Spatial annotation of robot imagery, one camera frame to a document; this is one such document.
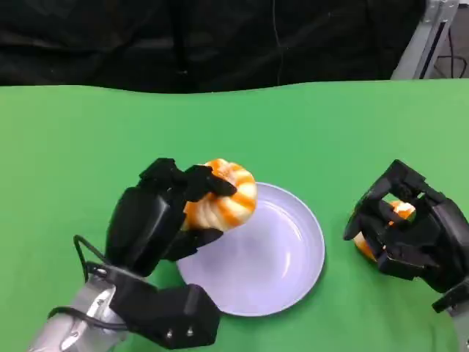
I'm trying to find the black background cable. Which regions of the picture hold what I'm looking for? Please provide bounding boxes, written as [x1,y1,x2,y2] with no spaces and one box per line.
[437,21,468,78]

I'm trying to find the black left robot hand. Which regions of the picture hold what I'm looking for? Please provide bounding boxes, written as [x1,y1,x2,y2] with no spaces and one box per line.
[105,157,237,278]

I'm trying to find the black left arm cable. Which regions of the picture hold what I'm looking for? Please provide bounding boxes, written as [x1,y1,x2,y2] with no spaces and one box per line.
[47,234,125,331]

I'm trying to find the orange white toy bread roll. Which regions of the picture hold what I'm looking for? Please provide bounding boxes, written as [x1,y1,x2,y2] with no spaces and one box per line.
[352,199,417,262]
[181,158,258,232]

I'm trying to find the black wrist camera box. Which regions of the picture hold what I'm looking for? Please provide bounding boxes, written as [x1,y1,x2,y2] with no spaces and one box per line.
[86,262,221,350]
[431,276,469,313]

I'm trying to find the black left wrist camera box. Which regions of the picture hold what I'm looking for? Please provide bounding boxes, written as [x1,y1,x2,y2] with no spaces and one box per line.
[86,262,221,350]

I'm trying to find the aluminium frame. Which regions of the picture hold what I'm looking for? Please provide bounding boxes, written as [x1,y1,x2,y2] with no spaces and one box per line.
[388,0,469,81]

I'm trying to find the green table cloth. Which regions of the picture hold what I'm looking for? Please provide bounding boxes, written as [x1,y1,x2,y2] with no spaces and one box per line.
[0,78,469,352]

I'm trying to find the black backdrop curtain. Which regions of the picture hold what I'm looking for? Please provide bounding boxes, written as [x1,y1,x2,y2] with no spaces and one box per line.
[0,0,428,95]

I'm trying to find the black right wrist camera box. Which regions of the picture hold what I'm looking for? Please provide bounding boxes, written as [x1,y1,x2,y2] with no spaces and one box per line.
[431,276,469,313]

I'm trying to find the lilac plate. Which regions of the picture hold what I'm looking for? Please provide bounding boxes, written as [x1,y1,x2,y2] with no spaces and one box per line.
[175,182,326,317]

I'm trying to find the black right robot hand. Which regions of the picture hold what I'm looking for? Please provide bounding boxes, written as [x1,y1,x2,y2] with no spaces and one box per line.
[343,159,469,294]

